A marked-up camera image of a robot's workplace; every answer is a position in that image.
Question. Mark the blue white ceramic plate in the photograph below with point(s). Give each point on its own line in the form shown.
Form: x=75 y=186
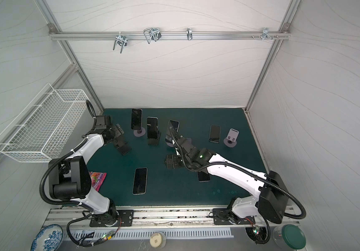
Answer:
x=48 y=239

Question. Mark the black phone on grey stand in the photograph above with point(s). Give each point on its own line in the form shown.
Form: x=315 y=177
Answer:
x=172 y=125

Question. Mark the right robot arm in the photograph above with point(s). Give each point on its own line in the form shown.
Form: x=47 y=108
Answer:
x=268 y=194

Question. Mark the small round beige container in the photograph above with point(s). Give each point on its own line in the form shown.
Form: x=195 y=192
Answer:
x=158 y=240

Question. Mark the grey round phone stand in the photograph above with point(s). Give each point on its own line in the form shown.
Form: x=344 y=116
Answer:
x=231 y=138

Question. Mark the purple edged black phone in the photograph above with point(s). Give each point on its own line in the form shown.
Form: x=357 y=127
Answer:
x=203 y=177

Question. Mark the aluminium top crossbar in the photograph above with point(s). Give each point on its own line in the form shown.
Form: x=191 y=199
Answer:
x=166 y=35

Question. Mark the purple snack packet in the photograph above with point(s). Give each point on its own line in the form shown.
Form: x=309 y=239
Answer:
x=97 y=179

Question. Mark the metal u-bolt clamp left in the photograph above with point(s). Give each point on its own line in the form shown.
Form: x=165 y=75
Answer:
x=120 y=42

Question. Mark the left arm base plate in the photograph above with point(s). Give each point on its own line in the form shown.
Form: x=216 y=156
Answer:
x=124 y=219

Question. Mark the metal u-bolt clamp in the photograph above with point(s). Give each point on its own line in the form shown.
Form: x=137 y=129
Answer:
x=120 y=42
x=152 y=34

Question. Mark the green lid clear jar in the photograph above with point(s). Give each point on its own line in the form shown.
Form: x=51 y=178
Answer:
x=289 y=236

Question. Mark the metal clamp small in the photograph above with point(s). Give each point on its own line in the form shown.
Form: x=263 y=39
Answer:
x=189 y=34

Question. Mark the metal u-bolt clamp middle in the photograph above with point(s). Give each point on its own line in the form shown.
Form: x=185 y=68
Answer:
x=152 y=34

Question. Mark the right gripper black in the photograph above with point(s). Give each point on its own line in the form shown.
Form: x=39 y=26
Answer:
x=173 y=155

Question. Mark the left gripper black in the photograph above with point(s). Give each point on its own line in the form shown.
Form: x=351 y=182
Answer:
x=117 y=129

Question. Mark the metal bracket right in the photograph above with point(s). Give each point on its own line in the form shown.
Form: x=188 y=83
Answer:
x=265 y=35

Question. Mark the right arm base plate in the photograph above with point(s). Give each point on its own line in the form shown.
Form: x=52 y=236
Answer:
x=221 y=216

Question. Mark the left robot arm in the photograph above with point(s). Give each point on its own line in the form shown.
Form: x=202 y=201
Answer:
x=68 y=181

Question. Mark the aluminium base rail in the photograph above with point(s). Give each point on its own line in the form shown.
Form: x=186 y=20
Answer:
x=160 y=217

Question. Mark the white vented cable duct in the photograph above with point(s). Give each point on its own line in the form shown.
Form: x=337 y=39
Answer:
x=139 y=234

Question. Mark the white wire basket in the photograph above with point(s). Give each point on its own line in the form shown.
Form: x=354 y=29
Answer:
x=39 y=133

